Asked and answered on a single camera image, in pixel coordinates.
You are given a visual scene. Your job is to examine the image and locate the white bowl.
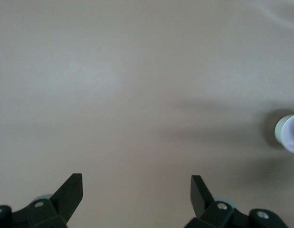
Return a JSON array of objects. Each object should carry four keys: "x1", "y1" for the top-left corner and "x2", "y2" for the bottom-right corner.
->
[{"x1": 274, "y1": 114, "x2": 294, "y2": 149}]

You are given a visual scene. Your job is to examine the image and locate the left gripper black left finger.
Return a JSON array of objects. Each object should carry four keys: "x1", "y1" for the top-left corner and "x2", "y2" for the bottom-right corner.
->
[{"x1": 0, "y1": 173, "x2": 84, "y2": 228}]

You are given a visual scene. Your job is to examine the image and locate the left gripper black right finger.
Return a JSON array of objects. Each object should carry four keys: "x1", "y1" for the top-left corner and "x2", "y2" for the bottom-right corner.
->
[{"x1": 184, "y1": 175, "x2": 288, "y2": 228}]

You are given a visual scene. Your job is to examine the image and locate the pink bowl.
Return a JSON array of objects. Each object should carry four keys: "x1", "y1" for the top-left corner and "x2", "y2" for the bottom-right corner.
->
[{"x1": 281, "y1": 113, "x2": 294, "y2": 155}]

